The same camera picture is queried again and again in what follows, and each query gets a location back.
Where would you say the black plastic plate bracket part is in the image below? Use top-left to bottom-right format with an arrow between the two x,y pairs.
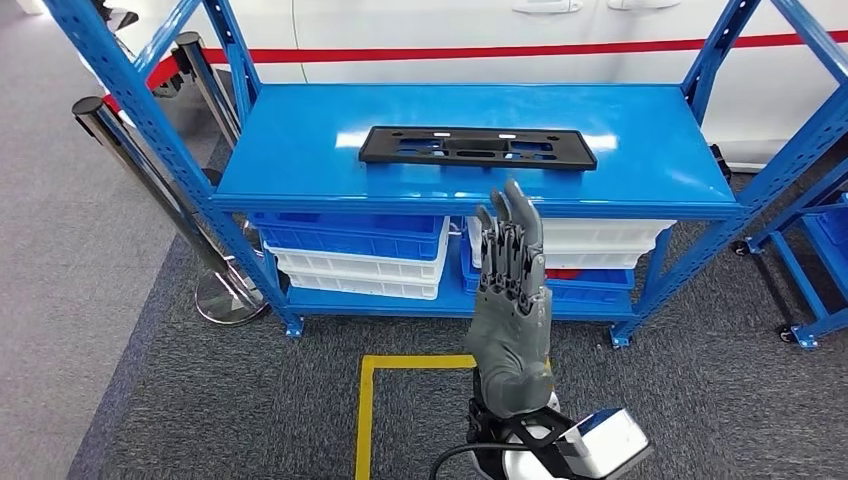
358,125 -> 599,173

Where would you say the black cable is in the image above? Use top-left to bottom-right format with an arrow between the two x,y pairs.
427,442 -> 531,480

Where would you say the white car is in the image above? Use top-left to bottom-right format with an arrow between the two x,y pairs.
79,0 -> 848,172

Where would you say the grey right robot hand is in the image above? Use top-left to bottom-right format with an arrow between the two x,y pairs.
463,178 -> 556,421

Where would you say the blue wheeled metal rack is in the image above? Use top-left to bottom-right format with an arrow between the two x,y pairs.
731,192 -> 848,350

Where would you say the chrome stanchion post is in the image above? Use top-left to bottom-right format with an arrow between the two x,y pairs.
71,96 -> 270,326
173,31 -> 243,150

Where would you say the short red barrier belt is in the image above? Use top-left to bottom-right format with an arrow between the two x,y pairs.
102,56 -> 183,114

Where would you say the long red barrier belt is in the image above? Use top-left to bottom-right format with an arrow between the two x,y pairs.
201,29 -> 848,66

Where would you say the white plastic crate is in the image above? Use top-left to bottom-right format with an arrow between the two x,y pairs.
264,241 -> 450,285
284,271 -> 442,301
466,217 -> 677,253
470,248 -> 657,271

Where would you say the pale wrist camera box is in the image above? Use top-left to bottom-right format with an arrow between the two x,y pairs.
555,407 -> 654,480

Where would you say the blue metal shelf rack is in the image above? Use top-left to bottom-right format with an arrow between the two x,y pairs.
40,0 -> 848,349

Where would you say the blue plastic crate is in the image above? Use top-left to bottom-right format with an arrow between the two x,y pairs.
804,208 -> 848,286
250,211 -> 450,262
461,228 -> 636,305

